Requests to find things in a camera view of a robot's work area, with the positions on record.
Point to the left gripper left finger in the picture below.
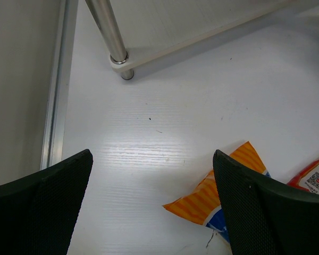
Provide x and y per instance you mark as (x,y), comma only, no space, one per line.
(38,212)

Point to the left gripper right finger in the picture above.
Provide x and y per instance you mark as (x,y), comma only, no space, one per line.
(262,215)

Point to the blue orange pasta bag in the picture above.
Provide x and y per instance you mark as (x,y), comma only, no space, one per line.
(203,205)

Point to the white two-tier shelf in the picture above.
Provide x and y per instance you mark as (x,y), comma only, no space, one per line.
(138,32)

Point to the red clear spaghetti bag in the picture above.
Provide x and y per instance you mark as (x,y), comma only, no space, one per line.
(307,179)

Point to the aluminium table edge rail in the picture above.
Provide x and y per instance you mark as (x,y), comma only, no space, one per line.
(59,85)

